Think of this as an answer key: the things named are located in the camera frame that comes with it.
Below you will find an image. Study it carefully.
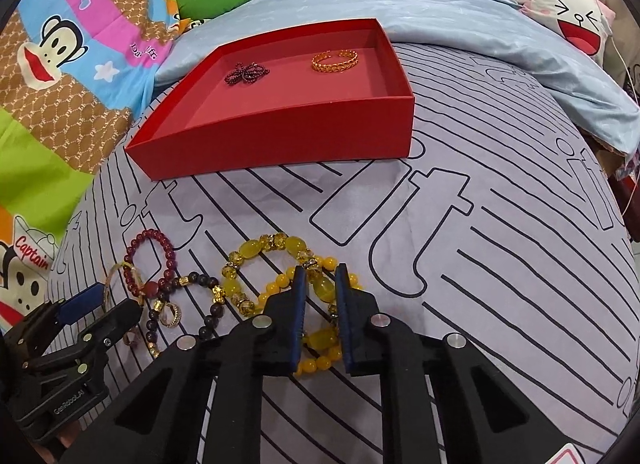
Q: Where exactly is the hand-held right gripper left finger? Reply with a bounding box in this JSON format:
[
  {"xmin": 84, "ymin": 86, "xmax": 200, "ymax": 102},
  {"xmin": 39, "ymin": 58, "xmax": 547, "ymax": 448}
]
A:
[{"xmin": 59, "ymin": 265, "xmax": 307, "ymax": 464}]

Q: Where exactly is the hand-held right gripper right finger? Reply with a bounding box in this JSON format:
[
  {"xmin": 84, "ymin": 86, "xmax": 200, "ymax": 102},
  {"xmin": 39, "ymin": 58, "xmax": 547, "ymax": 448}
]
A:
[{"xmin": 334, "ymin": 263, "xmax": 586, "ymax": 464}]

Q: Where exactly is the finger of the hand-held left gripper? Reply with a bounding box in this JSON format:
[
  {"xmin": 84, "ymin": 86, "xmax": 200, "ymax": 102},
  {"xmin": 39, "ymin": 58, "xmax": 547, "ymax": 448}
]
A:
[
  {"xmin": 32, "ymin": 299, "xmax": 143, "ymax": 375},
  {"xmin": 2, "ymin": 284, "xmax": 104, "ymax": 347}
]

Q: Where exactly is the yellow round bead bracelet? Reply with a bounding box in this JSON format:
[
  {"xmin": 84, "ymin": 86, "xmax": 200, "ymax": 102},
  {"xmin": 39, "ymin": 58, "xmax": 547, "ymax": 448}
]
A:
[{"xmin": 257, "ymin": 256, "xmax": 363, "ymax": 377}]

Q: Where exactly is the thin gold bangle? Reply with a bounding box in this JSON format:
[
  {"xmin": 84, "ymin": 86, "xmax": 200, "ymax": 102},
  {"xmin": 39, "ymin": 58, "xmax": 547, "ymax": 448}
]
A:
[{"xmin": 103, "ymin": 258, "xmax": 146, "ymax": 307}]

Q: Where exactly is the dark red round bead bracelet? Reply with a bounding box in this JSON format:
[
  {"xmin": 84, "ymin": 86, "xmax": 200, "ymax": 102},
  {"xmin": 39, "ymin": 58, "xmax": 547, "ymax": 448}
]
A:
[{"xmin": 123, "ymin": 228, "xmax": 177, "ymax": 301}]

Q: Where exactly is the amber oval bead bracelet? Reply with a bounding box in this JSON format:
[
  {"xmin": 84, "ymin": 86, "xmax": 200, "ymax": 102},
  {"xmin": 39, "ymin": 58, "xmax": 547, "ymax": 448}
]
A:
[{"xmin": 221, "ymin": 231, "xmax": 341, "ymax": 350}]

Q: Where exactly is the black and gold bead bracelet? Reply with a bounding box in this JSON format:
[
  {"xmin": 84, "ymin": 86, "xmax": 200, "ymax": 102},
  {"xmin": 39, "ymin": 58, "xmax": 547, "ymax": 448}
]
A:
[{"xmin": 145, "ymin": 271, "xmax": 226, "ymax": 357}]

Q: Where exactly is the red cardboard box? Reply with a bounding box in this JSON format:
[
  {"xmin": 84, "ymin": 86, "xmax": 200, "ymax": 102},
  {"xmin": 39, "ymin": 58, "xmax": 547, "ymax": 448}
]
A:
[{"xmin": 124, "ymin": 18, "xmax": 416, "ymax": 182}]

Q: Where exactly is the grey striped bedsheet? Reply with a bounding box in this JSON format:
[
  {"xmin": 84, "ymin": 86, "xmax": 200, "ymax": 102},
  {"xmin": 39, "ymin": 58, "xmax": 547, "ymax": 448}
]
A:
[{"xmin": 47, "ymin": 39, "xmax": 636, "ymax": 464}]

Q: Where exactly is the cartoon monkey blanket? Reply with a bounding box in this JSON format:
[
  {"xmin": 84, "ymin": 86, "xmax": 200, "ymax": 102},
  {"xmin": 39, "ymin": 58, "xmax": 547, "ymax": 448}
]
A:
[{"xmin": 0, "ymin": 0, "xmax": 186, "ymax": 305}]

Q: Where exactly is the light blue quilt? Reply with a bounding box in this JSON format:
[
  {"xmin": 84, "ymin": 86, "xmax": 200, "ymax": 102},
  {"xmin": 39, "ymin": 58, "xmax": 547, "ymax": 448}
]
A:
[{"xmin": 155, "ymin": 0, "xmax": 640, "ymax": 155}]

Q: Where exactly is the pink cartoon face cushion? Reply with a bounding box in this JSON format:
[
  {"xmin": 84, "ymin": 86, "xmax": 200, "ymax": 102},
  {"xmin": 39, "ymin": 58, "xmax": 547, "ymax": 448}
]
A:
[{"xmin": 522, "ymin": 0, "xmax": 617, "ymax": 65}]

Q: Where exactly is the twisted dark red bead bracelet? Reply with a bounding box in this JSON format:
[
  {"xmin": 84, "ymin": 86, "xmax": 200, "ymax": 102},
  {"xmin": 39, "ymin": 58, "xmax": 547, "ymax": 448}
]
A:
[{"xmin": 224, "ymin": 62, "xmax": 271, "ymax": 87}]

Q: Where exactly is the gold chain cuff bracelet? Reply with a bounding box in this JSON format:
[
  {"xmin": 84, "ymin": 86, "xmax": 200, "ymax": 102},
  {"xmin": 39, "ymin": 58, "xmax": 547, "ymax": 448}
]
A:
[{"xmin": 311, "ymin": 50, "xmax": 361, "ymax": 75}]

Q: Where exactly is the white cable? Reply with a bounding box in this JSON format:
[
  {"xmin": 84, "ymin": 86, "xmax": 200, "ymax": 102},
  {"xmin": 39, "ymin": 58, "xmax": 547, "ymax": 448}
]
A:
[{"xmin": 607, "ymin": 31, "xmax": 632, "ymax": 95}]

